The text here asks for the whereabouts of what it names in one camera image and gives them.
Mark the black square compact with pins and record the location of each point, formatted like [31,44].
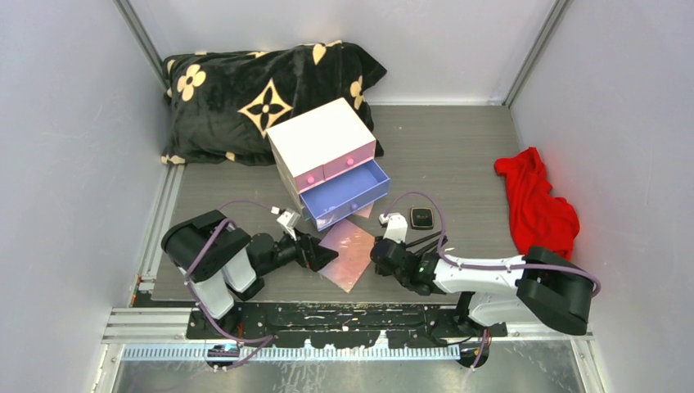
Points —
[422,218]

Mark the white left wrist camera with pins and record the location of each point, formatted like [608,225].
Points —
[287,220]

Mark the red cloth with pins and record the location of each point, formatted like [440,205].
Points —
[536,217]

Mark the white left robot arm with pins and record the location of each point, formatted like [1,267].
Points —
[223,263]

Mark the blue drawer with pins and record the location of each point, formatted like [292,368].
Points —
[345,194]

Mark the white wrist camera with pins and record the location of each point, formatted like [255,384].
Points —
[395,225]
[287,220]

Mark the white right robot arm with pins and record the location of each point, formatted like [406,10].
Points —
[539,286]

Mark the small pink card packet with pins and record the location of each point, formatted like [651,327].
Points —
[364,212]

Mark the white pink drawer organizer box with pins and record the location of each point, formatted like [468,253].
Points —
[319,145]

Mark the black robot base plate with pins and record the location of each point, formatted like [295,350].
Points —
[344,325]

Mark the black fan makeup brush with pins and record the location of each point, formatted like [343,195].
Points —
[425,244]

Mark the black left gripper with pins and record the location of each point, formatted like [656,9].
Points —
[318,256]

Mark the holographic eyeshadow palette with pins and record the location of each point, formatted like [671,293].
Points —
[353,245]

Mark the black floral plush blanket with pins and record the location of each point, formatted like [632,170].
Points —
[223,103]

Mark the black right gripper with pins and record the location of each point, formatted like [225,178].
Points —
[380,270]

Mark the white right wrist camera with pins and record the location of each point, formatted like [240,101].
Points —
[395,225]

